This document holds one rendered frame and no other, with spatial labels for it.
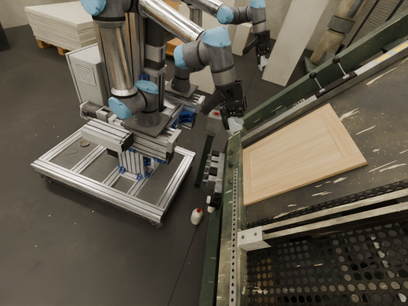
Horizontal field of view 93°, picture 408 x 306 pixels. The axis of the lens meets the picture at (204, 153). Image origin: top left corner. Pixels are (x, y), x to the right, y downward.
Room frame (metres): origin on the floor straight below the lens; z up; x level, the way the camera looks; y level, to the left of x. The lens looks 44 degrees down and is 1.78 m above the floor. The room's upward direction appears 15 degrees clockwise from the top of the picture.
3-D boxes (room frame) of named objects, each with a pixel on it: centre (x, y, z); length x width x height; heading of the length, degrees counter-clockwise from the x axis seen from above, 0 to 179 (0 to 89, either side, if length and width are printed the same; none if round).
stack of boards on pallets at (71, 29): (4.58, 2.89, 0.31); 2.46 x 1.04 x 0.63; 172
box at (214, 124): (1.32, -0.02, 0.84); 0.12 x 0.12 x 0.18; 3
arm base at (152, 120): (0.90, 0.38, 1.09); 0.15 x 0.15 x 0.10
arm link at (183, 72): (1.40, 0.30, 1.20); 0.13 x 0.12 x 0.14; 147
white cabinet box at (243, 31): (6.29, -0.07, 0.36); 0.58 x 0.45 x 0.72; 82
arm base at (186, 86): (1.39, 0.31, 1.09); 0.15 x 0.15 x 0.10
